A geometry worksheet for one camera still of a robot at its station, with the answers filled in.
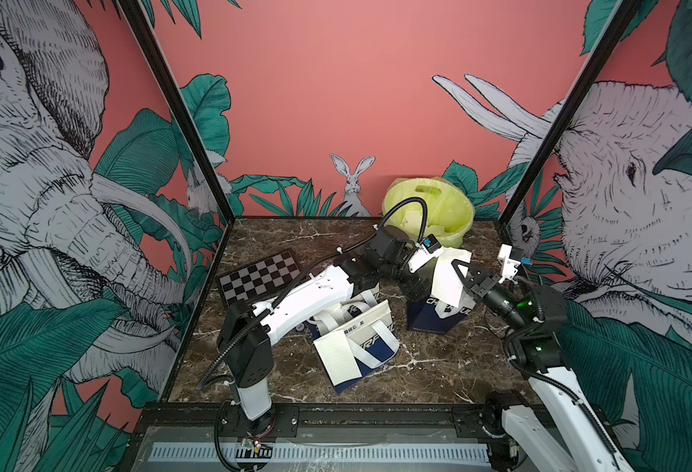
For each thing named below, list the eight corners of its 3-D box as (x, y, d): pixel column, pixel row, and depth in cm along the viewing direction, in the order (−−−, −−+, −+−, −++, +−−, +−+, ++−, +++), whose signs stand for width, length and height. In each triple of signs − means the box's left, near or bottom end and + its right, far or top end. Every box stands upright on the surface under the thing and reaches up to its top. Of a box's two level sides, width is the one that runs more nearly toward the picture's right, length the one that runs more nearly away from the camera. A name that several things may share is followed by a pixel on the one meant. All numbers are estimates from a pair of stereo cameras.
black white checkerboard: (227, 311, 96) (224, 306, 93) (220, 281, 104) (216, 275, 101) (305, 280, 104) (304, 274, 101) (293, 254, 112) (291, 248, 109)
